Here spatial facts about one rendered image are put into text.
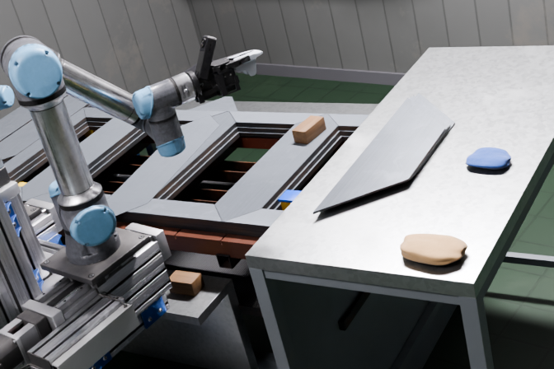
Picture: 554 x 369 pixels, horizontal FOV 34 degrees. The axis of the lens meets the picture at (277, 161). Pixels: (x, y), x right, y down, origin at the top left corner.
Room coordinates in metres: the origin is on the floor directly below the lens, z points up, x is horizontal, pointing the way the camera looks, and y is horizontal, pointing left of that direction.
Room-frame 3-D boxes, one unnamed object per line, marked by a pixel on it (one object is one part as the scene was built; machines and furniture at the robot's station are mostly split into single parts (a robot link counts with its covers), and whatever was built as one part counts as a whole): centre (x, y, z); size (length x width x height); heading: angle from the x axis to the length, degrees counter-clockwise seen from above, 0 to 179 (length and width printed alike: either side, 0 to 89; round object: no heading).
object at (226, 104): (3.66, 0.23, 0.77); 0.45 x 0.20 x 0.04; 54
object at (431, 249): (1.77, -0.30, 1.07); 0.16 x 0.10 x 0.04; 45
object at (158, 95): (2.19, 0.26, 1.43); 0.11 x 0.08 x 0.09; 110
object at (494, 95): (2.33, -0.49, 1.03); 1.30 x 0.60 x 0.04; 144
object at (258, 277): (2.49, -0.26, 0.51); 1.30 x 0.04 x 1.01; 144
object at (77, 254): (2.22, 0.55, 1.09); 0.15 x 0.15 x 0.10
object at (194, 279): (2.46, 0.38, 0.71); 0.10 x 0.06 x 0.05; 55
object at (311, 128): (2.95, -0.14, 0.89); 0.12 x 0.06 x 0.05; 137
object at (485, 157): (2.12, -0.55, 1.07); 0.12 x 0.10 x 0.03; 54
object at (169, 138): (2.20, 0.26, 1.34); 0.11 x 0.08 x 0.11; 20
